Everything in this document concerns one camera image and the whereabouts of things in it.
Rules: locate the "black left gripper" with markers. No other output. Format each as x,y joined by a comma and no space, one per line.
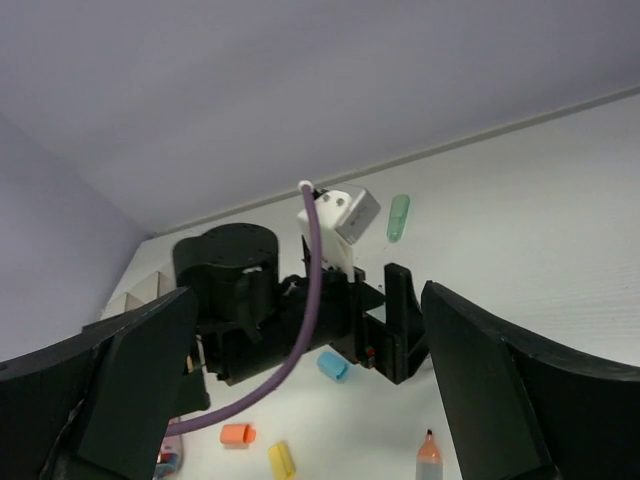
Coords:
249,317

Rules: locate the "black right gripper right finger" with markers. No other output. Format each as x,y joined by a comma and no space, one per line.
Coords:
522,406

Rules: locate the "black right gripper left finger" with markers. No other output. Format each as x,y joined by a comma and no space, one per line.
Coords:
97,405

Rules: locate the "blue highlighter cap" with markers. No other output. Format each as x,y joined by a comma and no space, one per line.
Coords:
333,366

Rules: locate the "pink capped pen tube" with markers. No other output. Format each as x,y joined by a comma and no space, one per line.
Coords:
169,459

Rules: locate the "orange highlighter cap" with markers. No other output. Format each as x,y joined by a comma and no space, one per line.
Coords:
239,435

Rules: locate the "green capped highlighter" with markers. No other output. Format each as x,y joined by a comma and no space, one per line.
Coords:
397,218

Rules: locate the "yellow highlighter cap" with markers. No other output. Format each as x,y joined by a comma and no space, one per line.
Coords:
281,461

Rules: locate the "orange highlighter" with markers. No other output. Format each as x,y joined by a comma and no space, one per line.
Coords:
429,465

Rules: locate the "smoky clear drawer organizer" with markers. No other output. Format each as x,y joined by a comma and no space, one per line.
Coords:
145,291

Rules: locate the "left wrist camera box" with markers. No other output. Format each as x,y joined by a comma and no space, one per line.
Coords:
343,215

